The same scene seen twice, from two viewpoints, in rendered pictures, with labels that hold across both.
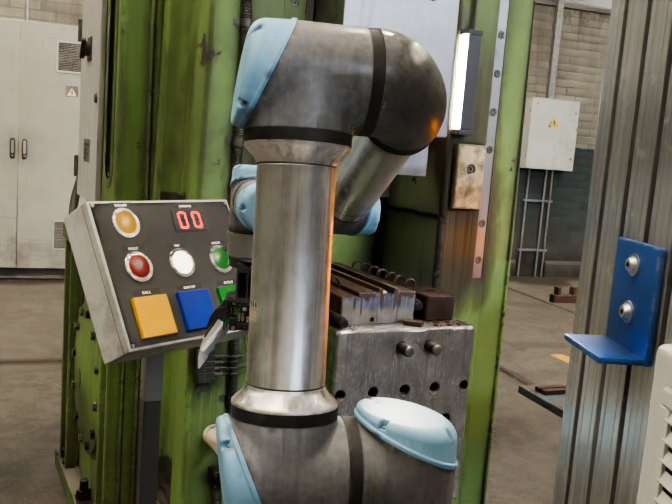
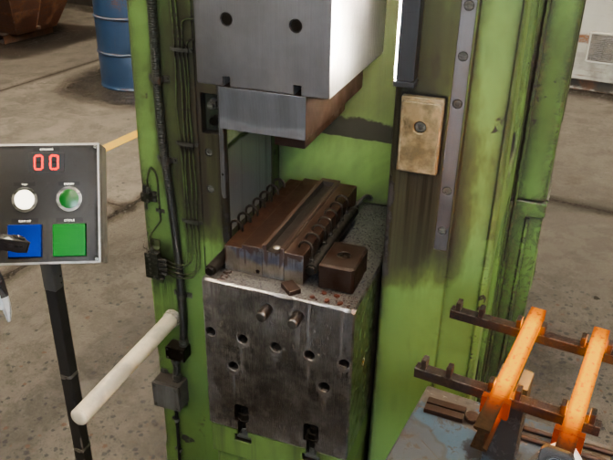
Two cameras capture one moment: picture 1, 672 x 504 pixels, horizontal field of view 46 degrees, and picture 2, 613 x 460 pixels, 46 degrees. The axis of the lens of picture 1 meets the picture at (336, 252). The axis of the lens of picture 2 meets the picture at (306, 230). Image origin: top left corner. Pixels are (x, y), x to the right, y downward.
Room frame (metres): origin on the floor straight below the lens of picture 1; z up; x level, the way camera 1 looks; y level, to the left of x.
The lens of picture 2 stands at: (0.95, -1.24, 1.81)
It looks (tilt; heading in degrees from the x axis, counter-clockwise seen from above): 28 degrees down; 47
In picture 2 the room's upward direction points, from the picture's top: 1 degrees clockwise
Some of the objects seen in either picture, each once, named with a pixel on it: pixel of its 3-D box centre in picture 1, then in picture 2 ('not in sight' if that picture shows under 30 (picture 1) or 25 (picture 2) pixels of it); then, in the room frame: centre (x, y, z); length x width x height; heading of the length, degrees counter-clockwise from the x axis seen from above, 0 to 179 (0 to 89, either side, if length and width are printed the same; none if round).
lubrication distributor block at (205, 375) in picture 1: (208, 365); (157, 264); (1.81, 0.28, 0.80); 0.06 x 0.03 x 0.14; 117
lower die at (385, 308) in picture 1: (339, 288); (296, 223); (2.05, -0.02, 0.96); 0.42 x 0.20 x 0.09; 27
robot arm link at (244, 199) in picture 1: (271, 206); not in sight; (1.22, 0.10, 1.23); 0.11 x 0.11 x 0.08; 12
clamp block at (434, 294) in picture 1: (427, 303); (343, 266); (2.00, -0.24, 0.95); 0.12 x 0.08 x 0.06; 27
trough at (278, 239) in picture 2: (348, 275); (305, 212); (2.07, -0.04, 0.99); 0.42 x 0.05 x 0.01; 27
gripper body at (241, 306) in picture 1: (247, 294); not in sight; (1.31, 0.14, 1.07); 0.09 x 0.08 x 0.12; 4
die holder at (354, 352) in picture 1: (348, 384); (314, 310); (2.09, -0.06, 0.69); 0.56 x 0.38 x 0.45; 27
